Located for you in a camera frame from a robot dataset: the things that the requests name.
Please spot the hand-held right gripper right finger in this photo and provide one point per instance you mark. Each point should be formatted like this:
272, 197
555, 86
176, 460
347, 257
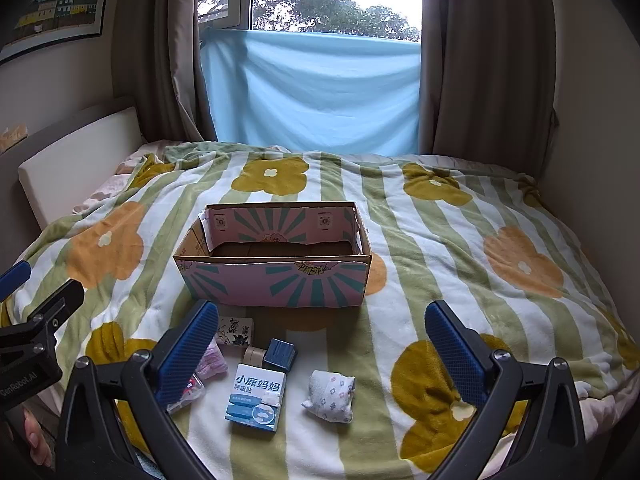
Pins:
452, 350

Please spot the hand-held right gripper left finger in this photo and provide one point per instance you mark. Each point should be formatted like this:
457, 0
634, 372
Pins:
187, 355

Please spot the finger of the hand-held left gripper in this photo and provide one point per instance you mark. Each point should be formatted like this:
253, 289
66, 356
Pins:
15, 275
50, 305

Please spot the pink fuzzy scrunchie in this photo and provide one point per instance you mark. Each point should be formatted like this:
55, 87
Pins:
212, 360

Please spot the floral tissue pack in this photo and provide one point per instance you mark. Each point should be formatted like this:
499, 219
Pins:
235, 331

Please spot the blue and white medicine box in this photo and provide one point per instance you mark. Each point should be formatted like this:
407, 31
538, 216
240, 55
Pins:
255, 395

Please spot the small blue box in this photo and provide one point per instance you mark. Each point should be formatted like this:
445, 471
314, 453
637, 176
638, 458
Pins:
280, 355

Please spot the pink printed cardboard box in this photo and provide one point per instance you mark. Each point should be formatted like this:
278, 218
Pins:
280, 282

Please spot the white printed cloth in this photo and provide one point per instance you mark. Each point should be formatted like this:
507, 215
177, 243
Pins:
330, 396

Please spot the person's left hand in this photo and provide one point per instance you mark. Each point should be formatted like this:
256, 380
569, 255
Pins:
34, 430

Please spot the clear plastic packet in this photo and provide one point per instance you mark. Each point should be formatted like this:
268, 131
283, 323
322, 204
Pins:
190, 392

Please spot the small beige tape roll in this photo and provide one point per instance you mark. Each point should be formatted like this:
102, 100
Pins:
255, 356

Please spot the flower striped blanket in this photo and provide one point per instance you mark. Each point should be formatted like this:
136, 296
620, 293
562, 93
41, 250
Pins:
425, 240

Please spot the pink pillow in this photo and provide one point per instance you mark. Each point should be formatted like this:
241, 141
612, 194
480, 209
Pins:
100, 191

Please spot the white headboard panel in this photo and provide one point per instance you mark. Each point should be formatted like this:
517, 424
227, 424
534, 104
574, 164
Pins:
80, 155

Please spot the beige crumpled item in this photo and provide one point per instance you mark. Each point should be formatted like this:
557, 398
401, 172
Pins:
12, 137

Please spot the brown curtain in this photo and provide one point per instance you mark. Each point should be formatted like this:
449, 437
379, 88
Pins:
165, 60
485, 60

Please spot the light blue cloth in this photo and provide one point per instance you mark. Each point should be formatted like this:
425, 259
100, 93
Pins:
310, 95

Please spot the wall poster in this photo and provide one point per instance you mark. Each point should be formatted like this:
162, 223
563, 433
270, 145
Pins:
55, 5

